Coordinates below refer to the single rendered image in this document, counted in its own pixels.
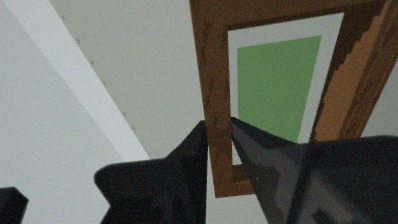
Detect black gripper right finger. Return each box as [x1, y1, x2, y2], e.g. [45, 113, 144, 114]
[231, 117, 398, 224]

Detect brown picture frame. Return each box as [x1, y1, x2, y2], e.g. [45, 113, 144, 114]
[189, 0, 398, 198]

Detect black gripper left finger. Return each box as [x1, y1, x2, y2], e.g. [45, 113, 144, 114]
[94, 120, 208, 224]

